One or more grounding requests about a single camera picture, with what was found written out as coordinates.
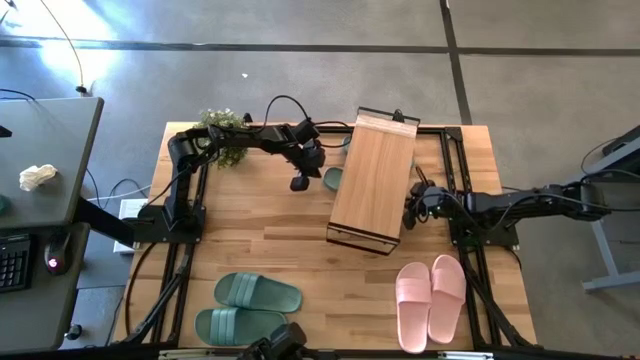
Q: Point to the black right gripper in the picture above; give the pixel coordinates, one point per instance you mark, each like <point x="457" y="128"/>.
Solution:
<point x="430" y="200"/>

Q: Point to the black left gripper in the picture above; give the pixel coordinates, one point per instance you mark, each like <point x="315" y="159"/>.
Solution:
<point x="310" y="160"/>

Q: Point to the wooden shelf black metal frame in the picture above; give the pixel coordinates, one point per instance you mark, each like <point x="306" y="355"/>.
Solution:
<point x="375" y="180"/>

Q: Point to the pink rubber slide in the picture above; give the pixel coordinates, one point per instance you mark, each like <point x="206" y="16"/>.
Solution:
<point x="447" y="295"/>
<point x="412" y="310"/>

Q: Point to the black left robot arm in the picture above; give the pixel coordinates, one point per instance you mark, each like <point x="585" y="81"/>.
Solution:
<point x="185" y="155"/>

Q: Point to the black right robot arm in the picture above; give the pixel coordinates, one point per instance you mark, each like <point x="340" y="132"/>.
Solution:
<point x="525" y="202"/>

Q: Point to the potted plant black pot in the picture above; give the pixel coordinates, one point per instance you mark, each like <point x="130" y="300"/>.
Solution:
<point x="222" y="117"/>

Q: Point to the white power strip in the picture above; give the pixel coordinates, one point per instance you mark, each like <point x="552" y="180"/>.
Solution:
<point x="131" y="207"/>

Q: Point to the gray metal table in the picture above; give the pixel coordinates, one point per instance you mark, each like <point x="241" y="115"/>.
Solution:
<point x="615" y="281"/>

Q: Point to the black computer mouse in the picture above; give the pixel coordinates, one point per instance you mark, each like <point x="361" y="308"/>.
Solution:
<point x="57" y="252"/>

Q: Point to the crumpled white tissue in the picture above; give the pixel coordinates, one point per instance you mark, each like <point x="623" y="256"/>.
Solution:
<point x="37" y="176"/>

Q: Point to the black desk foot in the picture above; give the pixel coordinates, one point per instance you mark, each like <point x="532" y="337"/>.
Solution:
<point x="74" y="332"/>

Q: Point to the dark gray office desk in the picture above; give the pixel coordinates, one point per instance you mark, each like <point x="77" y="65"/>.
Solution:
<point x="45" y="310"/>

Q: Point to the black computer keyboard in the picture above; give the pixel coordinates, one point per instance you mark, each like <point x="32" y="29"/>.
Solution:
<point x="15" y="262"/>

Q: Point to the black aluminium rig frame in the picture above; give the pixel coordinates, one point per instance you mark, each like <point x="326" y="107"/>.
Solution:
<point x="452" y="134"/>

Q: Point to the black frame clamp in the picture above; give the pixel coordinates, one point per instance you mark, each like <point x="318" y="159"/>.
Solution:
<point x="247" y="118"/>
<point x="398" y="116"/>

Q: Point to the silver frame bracket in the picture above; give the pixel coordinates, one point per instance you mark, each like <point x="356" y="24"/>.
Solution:
<point x="185" y="355"/>
<point x="465" y="356"/>

